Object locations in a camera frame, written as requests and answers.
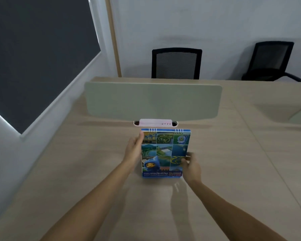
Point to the person's right thumb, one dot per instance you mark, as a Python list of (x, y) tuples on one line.
[(184, 163)]

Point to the beige wooden wall trim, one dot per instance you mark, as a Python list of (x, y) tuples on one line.
[(113, 37)]

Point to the person's right forearm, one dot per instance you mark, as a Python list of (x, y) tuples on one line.
[(225, 210)]

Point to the person's left forearm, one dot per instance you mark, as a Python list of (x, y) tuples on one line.
[(90, 203)]

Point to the blue spiral desk calendar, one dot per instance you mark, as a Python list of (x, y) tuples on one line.
[(165, 153)]

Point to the person's right hand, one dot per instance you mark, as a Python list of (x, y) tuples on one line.
[(192, 170)]

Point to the person's left thumb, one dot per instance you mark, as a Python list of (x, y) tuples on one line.
[(140, 138)]

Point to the dark window roller blind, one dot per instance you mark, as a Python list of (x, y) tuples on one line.
[(37, 60)]

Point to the black mesh armrest office chair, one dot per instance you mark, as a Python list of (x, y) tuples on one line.
[(269, 61)]

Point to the person's left hand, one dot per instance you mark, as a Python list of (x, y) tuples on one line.
[(133, 150)]

